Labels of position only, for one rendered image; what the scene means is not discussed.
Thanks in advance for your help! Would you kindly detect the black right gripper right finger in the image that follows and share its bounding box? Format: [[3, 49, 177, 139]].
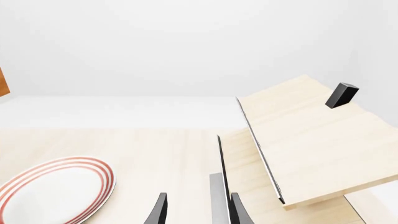
[[231, 192, 256, 224]]

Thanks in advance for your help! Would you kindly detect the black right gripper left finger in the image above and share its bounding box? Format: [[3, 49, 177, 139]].
[[143, 192, 169, 224]]

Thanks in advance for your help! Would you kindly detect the pale wooden drawer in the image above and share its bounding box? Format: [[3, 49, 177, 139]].
[[216, 127, 346, 224]]

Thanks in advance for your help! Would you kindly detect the pale wooden cabinet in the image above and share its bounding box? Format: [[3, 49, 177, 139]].
[[235, 73, 398, 224]]

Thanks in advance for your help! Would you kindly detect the white plate with red rings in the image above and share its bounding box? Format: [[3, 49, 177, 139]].
[[0, 155, 117, 224]]

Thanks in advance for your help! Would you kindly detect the small black block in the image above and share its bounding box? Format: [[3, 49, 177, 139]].
[[325, 82, 360, 110]]

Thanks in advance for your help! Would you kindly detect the orange-brown wooden panel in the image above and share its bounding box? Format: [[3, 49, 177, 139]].
[[0, 67, 11, 98]]

